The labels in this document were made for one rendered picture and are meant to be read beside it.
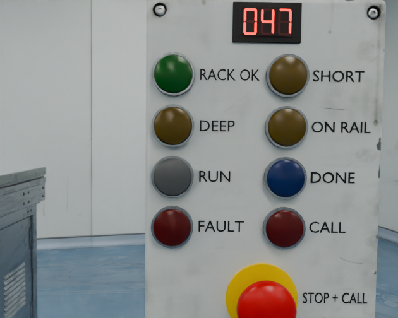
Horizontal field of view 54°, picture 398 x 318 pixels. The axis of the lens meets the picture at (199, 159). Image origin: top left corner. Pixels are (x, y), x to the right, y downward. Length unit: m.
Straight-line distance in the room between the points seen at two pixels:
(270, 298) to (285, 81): 0.15
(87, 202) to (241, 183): 3.73
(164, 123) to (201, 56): 0.05
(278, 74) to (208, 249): 0.13
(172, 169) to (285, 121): 0.08
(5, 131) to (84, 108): 0.73
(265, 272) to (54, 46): 3.83
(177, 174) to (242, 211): 0.05
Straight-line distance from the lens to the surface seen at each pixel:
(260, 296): 0.28
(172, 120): 0.27
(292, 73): 0.28
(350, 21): 0.31
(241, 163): 0.28
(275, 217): 0.28
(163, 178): 0.28
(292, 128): 0.28
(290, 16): 0.30
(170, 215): 0.28
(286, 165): 0.28
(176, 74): 0.28
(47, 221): 4.05
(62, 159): 3.96
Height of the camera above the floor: 1.06
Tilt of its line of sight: 3 degrees down
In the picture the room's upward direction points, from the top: 1 degrees clockwise
